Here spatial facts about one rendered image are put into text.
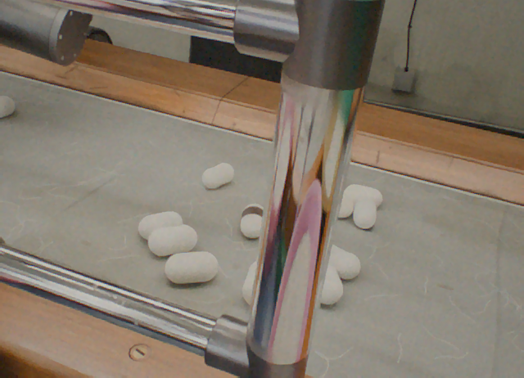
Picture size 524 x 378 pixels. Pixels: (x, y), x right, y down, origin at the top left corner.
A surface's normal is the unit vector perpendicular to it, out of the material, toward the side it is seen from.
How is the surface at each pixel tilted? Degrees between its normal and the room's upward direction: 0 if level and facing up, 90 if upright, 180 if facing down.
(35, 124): 0
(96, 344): 0
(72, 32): 100
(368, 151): 45
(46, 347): 0
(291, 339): 90
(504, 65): 90
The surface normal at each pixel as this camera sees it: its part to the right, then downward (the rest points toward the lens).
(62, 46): 0.94, 0.33
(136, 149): 0.11, -0.86
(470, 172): -0.16, -0.31
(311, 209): 0.12, 0.50
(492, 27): -0.26, 0.44
